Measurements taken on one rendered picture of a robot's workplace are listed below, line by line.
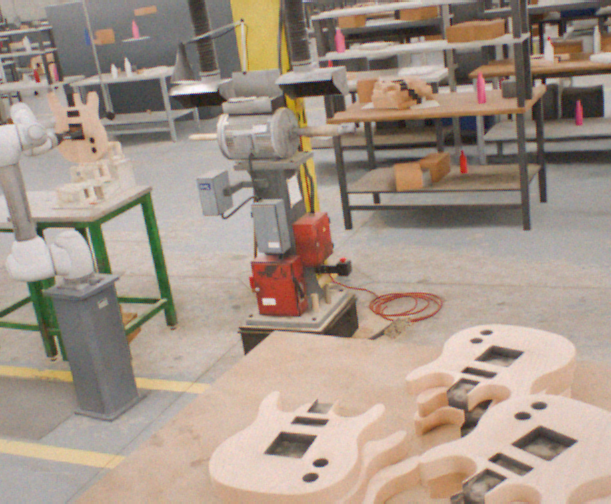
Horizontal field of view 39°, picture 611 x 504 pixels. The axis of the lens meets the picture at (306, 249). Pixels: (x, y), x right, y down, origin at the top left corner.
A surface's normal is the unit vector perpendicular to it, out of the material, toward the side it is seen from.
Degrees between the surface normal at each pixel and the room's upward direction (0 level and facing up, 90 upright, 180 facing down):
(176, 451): 0
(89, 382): 90
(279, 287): 90
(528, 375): 0
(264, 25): 90
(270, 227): 90
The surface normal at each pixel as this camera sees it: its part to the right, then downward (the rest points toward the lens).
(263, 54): -0.40, 0.35
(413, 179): -0.05, 0.33
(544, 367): -0.14, -0.93
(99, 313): 0.84, 0.06
